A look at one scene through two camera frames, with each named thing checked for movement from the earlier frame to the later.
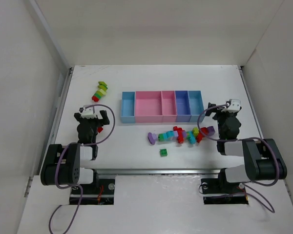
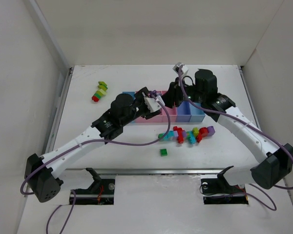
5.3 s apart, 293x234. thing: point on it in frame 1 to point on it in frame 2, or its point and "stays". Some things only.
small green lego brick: (163, 152) stays
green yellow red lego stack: (102, 87) stays
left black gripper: (92, 120) to (143, 95)
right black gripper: (223, 115) to (173, 92)
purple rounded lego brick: (152, 138) to (154, 92)
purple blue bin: (183, 106) stays
